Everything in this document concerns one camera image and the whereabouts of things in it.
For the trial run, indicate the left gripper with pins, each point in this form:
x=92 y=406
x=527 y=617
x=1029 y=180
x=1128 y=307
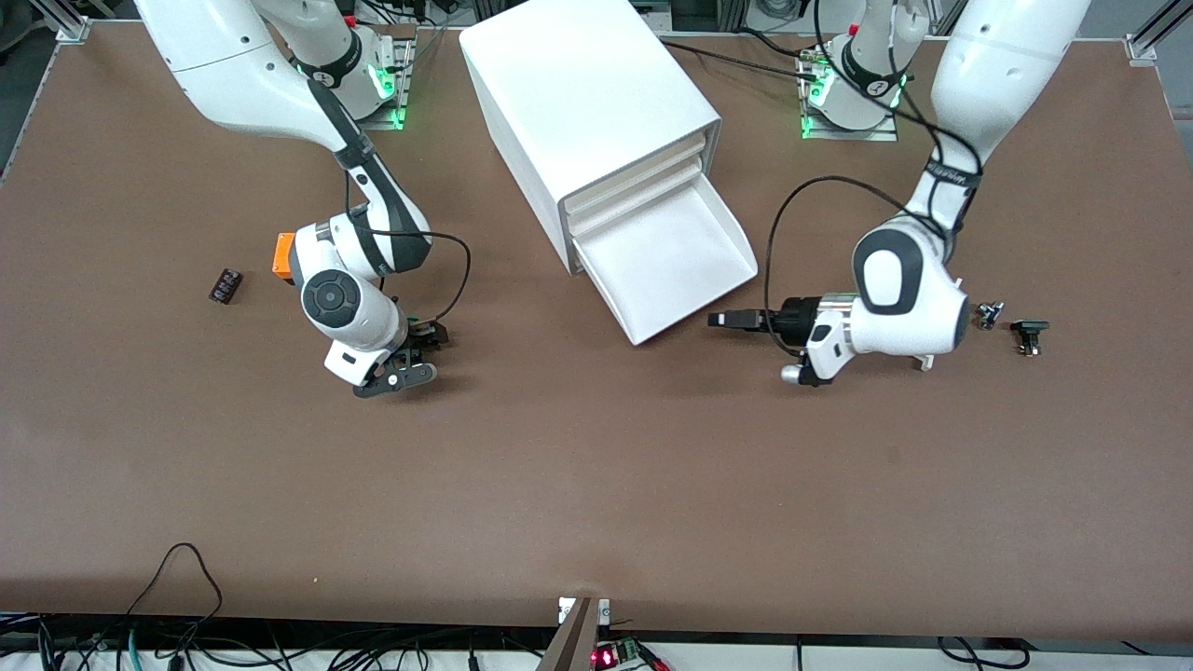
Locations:
x=794 y=320

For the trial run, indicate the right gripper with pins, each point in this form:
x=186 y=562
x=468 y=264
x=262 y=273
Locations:
x=425 y=336

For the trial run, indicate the green push button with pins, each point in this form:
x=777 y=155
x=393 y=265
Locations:
x=421 y=325

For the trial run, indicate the white lowest drawer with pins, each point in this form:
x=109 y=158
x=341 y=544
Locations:
x=671 y=261

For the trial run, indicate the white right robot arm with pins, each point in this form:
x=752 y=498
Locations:
x=233 y=75

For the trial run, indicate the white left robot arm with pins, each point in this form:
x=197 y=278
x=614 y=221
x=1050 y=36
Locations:
x=1007 y=56

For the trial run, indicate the white middle drawer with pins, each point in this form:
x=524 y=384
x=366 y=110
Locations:
x=634 y=200

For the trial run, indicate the white highest drawer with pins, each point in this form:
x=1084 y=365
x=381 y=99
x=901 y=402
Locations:
x=643 y=175

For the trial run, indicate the white drawer cabinet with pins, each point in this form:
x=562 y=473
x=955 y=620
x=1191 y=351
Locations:
x=578 y=93

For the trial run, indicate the black push button part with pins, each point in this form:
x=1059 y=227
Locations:
x=1029 y=331

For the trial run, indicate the orange box with hole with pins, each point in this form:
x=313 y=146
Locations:
x=282 y=254

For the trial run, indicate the white curved plastic arc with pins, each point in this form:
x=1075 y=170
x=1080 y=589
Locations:
x=925 y=362

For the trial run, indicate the small black contact block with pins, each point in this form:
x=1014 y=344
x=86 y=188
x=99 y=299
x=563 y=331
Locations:
x=225 y=286

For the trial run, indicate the small grey black component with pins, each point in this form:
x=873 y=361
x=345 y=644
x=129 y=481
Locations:
x=989 y=315

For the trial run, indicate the circuit board with red light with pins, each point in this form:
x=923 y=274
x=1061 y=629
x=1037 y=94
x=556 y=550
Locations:
x=615 y=652

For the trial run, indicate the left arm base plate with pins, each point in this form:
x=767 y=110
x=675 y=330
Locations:
x=885 y=133

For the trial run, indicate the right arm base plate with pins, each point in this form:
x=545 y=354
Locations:
x=399 y=102

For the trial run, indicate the grey camera mount bar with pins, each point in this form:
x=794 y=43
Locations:
x=570 y=643

